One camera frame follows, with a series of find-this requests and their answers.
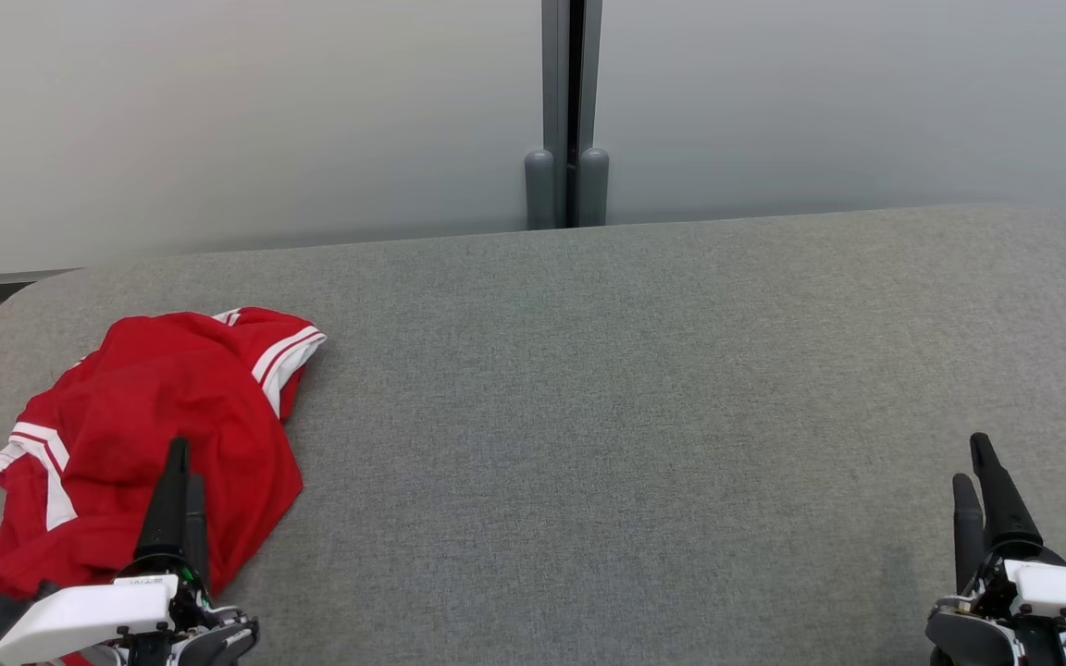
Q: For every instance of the red shirt with striped cuffs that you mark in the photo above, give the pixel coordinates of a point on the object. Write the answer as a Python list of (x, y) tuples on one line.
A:
[(172, 388)]

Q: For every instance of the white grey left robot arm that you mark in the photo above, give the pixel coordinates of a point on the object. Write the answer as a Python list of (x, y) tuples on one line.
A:
[(229, 643)]

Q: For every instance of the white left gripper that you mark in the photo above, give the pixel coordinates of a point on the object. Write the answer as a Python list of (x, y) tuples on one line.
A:
[(89, 615)]

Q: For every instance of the grey partition post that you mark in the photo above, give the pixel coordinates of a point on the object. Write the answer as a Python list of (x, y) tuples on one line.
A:
[(554, 92)]

